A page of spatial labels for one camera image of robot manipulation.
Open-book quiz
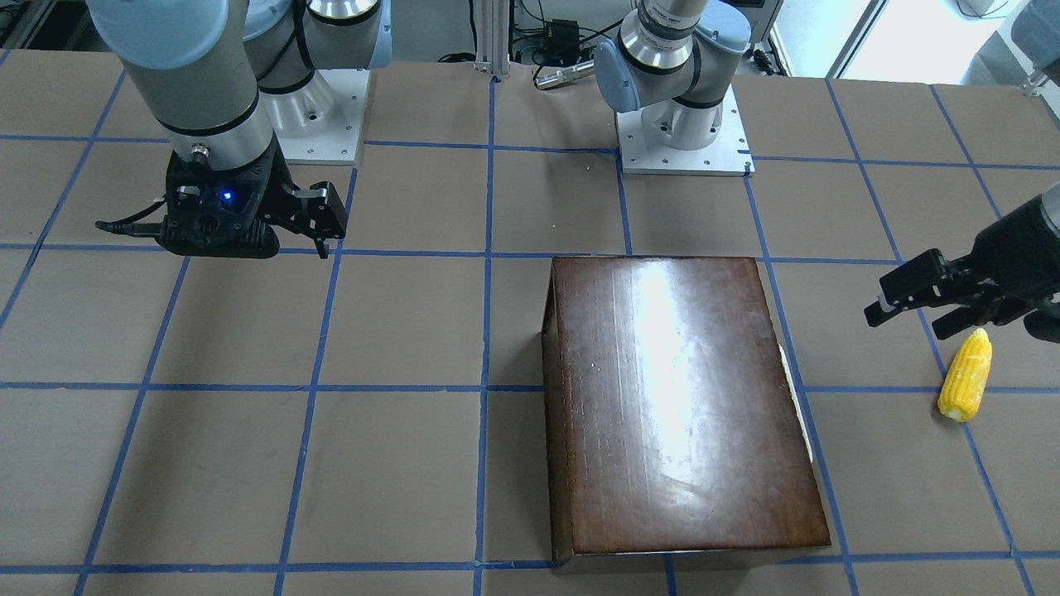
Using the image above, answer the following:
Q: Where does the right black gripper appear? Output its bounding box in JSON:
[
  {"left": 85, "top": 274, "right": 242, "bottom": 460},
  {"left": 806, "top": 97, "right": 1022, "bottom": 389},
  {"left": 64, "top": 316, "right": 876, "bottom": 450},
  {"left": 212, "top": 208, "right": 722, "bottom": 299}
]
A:
[{"left": 257, "top": 157, "right": 349, "bottom": 260}]

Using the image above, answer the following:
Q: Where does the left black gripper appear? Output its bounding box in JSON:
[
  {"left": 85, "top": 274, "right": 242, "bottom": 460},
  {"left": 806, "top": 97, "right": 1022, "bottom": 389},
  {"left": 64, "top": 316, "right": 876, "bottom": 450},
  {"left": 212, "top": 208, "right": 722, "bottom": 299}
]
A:
[{"left": 864, "top": 194, "right": 1059, "bottom": 340}]

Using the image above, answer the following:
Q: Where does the yellow corn cob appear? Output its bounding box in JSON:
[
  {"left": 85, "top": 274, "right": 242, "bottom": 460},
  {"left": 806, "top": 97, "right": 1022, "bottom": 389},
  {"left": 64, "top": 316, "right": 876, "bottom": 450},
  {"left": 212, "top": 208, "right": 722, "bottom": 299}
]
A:
[{"left": 937, "top": 328, "right": 993, "bottom": 423}]

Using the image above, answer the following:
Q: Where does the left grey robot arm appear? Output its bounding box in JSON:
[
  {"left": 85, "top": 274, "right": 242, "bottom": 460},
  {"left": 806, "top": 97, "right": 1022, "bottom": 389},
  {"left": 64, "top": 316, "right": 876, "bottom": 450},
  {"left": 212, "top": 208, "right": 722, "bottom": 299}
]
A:
[{"left": 594, "top": 1, "right": 1059, "bottom": 343}]

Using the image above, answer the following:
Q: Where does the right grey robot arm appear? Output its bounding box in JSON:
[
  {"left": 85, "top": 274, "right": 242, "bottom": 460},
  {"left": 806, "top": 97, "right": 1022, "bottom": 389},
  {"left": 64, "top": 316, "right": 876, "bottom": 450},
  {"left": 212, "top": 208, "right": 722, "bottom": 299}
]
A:
[{"left": 88, "top": 1, "right": 393, "bottom": 259}]

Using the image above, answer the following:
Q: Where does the dark brown wooden drawer cabinet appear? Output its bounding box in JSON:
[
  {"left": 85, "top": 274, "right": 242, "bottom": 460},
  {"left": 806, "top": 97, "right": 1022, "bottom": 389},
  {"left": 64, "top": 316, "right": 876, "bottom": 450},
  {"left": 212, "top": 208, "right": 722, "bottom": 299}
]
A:
[{"left": 540, "top": 256, "right": 832, "bottom": 573}]

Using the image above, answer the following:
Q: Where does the silver cylinder tool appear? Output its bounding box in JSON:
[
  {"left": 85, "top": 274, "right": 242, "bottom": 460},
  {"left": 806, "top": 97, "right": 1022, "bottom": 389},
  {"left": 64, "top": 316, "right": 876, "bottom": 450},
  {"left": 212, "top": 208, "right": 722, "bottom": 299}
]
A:
[{"left": 532, "top": 60, "right": 595, "bottom": 91}]

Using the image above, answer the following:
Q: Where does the black power adapter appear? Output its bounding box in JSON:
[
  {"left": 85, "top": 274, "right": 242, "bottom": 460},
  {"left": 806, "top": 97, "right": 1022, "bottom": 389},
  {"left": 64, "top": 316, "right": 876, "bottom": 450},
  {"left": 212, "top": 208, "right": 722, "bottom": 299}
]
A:
[{"left": 542, "top": 18, "right": 581, "bottom": 55}]

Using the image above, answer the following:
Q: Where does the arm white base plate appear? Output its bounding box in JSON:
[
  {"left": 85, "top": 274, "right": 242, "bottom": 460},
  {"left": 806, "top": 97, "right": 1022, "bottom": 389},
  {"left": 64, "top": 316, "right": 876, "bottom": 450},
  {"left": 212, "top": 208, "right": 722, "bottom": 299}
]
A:
[
  {"left": 614, "top": 85, "right": 756, "bottom": 176},
  {"left": 261, "top": 70, "right": 371, "bottom": 166}
]

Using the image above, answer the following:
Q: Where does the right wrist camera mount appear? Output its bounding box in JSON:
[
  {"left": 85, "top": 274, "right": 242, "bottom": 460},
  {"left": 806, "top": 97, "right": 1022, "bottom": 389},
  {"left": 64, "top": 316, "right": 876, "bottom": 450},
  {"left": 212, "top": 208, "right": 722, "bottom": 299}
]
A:
[{"left": 95, "top": 147, "right": 282, "bottom": 260}]

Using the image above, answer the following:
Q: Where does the aluminium frame post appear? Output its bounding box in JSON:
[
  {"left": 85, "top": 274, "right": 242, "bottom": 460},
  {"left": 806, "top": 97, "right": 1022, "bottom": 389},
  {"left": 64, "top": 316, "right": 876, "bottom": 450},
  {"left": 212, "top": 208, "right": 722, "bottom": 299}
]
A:
[{"left": 472, "top": 1, "right": 512, "bottom": 82}]

